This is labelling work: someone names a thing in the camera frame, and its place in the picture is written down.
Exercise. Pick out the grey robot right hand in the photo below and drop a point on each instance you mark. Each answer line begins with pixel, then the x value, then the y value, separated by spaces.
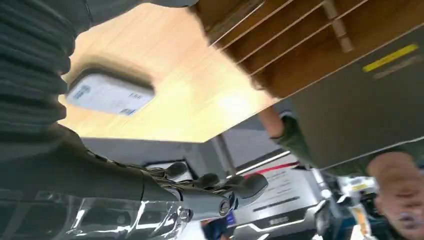
pixel 82 172

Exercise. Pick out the grey card reader device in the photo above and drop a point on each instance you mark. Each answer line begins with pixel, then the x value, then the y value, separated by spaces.
pixel 109 94

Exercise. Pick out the ribbed grey right arm sleeve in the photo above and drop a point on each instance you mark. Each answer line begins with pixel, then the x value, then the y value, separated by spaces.
pixel 33 73

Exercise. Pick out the white sign board with text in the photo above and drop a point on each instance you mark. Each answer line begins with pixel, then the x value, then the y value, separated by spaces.
pixel 281 192

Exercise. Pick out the wooden card box with slots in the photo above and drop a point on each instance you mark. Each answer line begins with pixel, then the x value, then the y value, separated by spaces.
pixel 291 39

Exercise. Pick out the person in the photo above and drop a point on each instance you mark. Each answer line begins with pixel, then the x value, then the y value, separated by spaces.
pixel 397 195

